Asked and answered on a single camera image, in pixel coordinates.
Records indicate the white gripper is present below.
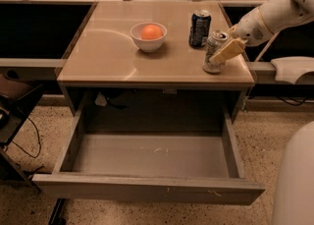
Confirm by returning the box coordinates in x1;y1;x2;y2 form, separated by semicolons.
209;8;273;65

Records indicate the silver green 7up can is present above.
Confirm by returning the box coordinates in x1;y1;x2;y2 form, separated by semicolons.
203;30;229;74

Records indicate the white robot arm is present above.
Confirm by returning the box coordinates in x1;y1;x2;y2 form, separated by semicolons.
209;0;314;225

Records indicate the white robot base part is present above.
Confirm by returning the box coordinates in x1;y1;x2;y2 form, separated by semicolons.
271;56;314;84

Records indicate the blue pepsi can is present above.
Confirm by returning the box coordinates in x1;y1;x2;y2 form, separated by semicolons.
189;10;211;48

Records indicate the grey cabinet with tan top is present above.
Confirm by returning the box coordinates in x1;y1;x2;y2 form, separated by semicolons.
56;0;258;124

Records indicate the open grey top drawer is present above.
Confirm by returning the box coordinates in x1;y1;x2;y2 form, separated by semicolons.
33;90;265;205

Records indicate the white stick with tip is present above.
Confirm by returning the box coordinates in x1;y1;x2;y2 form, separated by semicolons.
254;32;279;62

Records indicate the orange fruit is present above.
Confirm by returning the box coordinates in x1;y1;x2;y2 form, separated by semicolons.
141;25;163;40

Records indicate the white ceramic bowl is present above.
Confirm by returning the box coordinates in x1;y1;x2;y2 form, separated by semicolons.
131;22;167;52

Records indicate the white paper tag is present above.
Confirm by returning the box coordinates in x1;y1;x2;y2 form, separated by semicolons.
95;92;107;107

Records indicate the dark stand at left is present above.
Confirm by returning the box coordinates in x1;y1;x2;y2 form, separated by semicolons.
0;75;43;188

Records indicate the black floor cable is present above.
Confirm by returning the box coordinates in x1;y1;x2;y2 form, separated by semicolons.
11;116;45;174

